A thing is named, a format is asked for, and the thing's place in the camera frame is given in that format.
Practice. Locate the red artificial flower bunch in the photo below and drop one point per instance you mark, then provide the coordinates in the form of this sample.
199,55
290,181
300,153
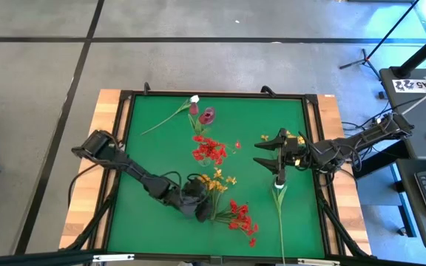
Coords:
209,149
240,214

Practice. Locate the black table frame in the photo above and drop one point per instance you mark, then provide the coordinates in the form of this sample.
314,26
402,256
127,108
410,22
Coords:
161,257

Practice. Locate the blue desk leg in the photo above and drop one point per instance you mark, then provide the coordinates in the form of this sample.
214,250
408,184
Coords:
403,199

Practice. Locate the thick black stand pole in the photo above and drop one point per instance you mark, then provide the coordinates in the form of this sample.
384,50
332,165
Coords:
424,53

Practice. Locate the clear glass vase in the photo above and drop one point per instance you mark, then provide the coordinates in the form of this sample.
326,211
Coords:
205,163

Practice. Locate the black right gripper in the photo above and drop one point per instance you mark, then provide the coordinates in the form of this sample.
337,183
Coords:
292,153

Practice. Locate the dark red artificial tulip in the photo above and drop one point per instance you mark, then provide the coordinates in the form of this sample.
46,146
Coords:
193,109
207,116

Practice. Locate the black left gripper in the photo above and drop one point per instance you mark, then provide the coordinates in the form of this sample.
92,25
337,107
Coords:
192,196

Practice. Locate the black diagonal support strut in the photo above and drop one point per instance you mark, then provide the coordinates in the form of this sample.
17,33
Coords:
94,222
340,226

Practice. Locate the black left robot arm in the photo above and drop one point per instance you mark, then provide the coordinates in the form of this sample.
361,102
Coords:
139,173

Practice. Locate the silver metal bracket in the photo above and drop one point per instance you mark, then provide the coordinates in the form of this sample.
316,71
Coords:
318,262
113,257

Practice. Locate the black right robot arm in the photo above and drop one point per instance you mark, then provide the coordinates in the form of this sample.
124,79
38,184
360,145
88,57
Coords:
364,138

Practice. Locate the green table mat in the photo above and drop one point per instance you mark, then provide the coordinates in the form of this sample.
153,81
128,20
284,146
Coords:
154,229

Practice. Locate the white artificial tulip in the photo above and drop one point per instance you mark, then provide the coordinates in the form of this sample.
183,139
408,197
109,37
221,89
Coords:
194,98
280,201

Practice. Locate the black horizontal frame bar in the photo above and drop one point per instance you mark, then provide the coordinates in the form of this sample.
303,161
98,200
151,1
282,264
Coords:
32,259

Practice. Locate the black tripod light stand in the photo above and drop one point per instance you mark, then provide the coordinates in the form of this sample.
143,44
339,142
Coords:
364,60

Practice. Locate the white printed paper label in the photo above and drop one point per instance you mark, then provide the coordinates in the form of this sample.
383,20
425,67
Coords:
405,85

